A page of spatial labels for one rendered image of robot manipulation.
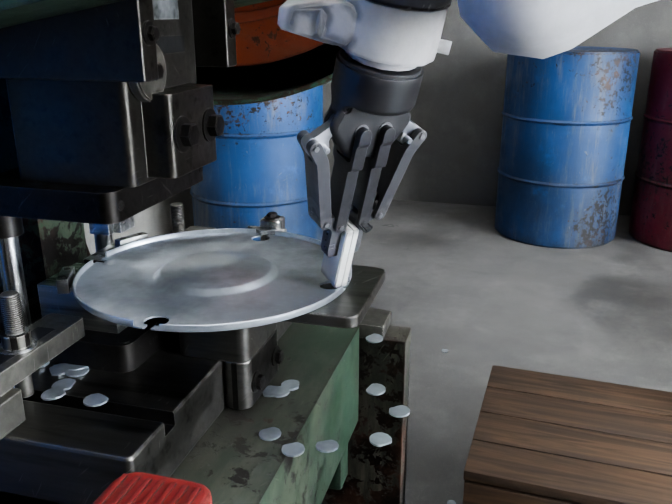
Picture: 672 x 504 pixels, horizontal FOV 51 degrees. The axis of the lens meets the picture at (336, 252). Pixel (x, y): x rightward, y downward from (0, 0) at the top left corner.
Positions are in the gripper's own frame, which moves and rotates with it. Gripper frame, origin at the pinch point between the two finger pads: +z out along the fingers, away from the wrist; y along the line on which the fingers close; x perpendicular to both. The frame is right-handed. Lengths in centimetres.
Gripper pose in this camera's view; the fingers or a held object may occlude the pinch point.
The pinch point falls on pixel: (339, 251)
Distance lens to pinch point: 70.5
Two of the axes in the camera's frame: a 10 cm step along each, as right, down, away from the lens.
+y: 8.5, -1.7, 5.0
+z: -1.7, 8.1, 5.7
